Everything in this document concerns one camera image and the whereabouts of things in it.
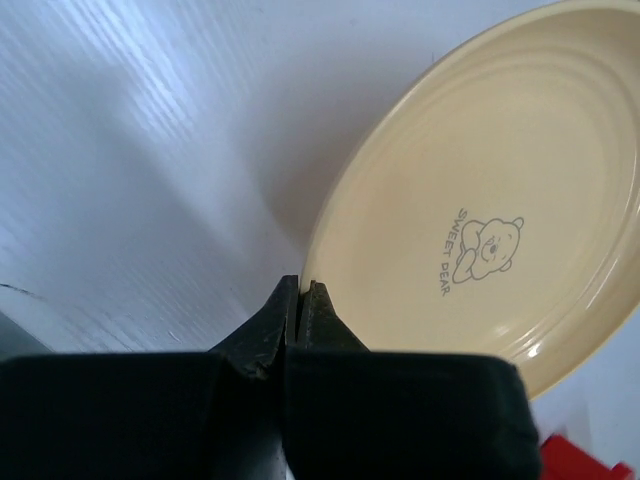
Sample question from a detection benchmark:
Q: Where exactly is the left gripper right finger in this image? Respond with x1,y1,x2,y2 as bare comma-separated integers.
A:
284,282,542,479

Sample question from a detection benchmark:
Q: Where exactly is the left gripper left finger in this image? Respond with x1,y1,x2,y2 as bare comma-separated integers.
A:
1,275,298,479

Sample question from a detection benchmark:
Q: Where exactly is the yellow plate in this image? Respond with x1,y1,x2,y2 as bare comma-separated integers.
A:
301,1,639,397

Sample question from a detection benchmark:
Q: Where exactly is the red plastic bin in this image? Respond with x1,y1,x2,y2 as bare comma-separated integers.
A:
540,434,636,480

